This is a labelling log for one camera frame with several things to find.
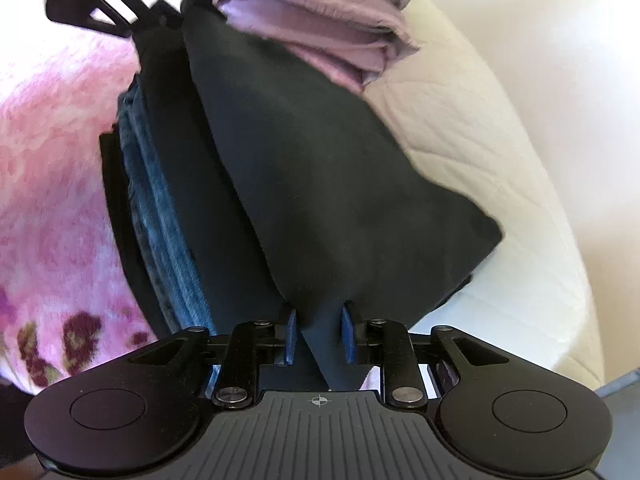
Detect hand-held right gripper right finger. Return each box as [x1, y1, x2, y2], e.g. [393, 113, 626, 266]
[341, 300, 512, 407]

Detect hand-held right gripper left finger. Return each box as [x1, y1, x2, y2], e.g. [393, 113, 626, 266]
[126, 307, 300, 409]

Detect dark teal long-sleeved shirt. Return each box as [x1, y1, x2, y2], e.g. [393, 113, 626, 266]
[132, 0, 504, 392]

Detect lilac folded cloth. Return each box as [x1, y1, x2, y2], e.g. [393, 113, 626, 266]
[212, 0, 422, 95]

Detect folded blue jeans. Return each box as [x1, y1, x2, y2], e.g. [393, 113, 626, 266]
[117, 84, 222, 397]

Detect pink rose-patterned blanket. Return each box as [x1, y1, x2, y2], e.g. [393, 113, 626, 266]
[0, 0, 168, 397]

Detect black folded garment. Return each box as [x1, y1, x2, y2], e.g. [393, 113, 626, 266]
[99, 130, 175, 337]

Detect cream quilted mattress pad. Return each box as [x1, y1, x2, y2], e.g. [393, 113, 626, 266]
[359, 0, 607, 392]

